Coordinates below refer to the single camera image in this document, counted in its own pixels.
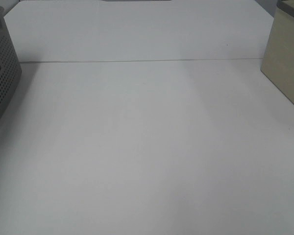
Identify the grey perforated plastic basket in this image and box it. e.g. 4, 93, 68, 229
0, 6, 22, 119

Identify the beige storage box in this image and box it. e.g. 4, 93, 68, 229
261, 0, 294, 105

